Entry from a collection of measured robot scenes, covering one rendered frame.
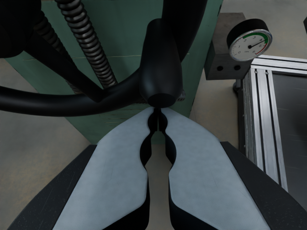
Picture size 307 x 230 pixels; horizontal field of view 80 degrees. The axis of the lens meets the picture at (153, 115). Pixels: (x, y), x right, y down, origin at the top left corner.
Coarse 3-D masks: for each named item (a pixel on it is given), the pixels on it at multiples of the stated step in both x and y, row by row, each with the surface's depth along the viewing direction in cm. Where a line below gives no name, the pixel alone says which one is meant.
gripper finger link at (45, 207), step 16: (80, 160) 8; (64, 176) 7; (80, 176) 7; (48, 192) 6; (64, 192) 6; (32, 208) 6; (48, 208) 6; (16, 224) 6; (32, 224) 6; (48, 224) 6
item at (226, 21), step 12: (240, 12) 40; (216, 24) 38; (228, 24) 38; (216, 36) 37; (216, 48) 35; (216, 60) 36; (228, 60) 36; (252, 60) 36; (216, 72) 39; (228, 72) 39; (240, 72) 39
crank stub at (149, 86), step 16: (160, 32) 11; (144, 48) 11; (160, 48) 10; (176, 48) 11; (144, 64) 10; (160, 64) 9; (176, 64) 10; (144, 80) 9; (160, 80) 9; (176, 80) 9; (144, 96) 10; (160, 96) 9; (176, 96) 10
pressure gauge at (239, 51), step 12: (240, 24) 28; (252, 24) 27; (264, 24) 28; (228, 36) 30; (240, 36) 28; (252, 36) 28; (264, 36) 28; (228, 48) 31; (240, 48) 30; (252, 48) 30; (264, 48) 30; (240, 60) 32
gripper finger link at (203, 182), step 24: (168, 120) 10; (192, 120) 10; (168, 144) 9; (192, 144) 8; (216, 144) 8; (192, 168) 7; (216, 168) 7; (192, 192) 6; (216, 192) 6; (240, 192) 6; (192, 216) 6; (216, 216) 6; (240, 216) 5
